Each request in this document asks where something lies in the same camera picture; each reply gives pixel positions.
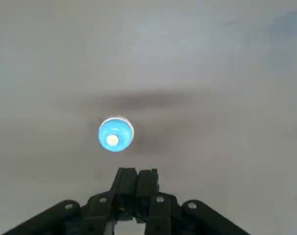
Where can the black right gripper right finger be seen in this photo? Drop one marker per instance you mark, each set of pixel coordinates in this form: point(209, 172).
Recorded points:
point(148, 183)

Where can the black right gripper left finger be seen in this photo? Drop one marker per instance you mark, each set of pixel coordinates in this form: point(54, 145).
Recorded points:
point(124, 181)

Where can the blue call bell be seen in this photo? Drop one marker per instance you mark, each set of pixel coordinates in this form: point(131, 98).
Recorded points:
point(115, 134)

